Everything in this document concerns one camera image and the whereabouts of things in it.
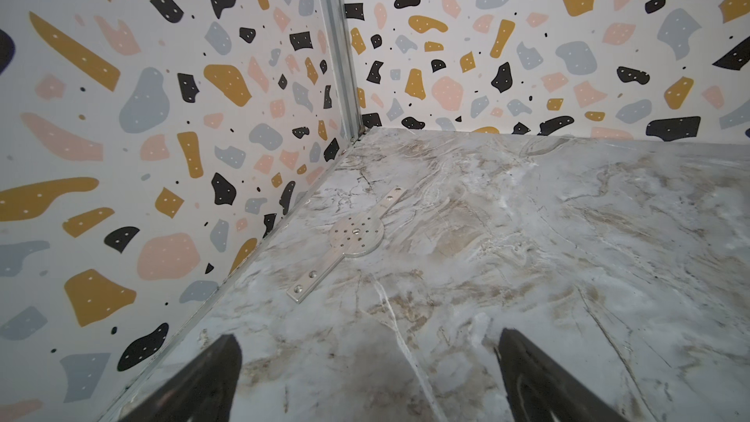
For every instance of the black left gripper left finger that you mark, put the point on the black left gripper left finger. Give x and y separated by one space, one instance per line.
202 391

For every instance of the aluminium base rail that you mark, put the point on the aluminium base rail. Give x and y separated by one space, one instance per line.
115 408

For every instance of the perforated metal bracket plate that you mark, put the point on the perforated metal bracket plate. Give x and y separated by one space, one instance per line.
353 236

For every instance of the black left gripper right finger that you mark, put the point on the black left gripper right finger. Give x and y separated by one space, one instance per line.
539 389

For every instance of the aluminium corner post left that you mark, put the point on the aluminium corner post left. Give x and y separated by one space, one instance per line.
342 65

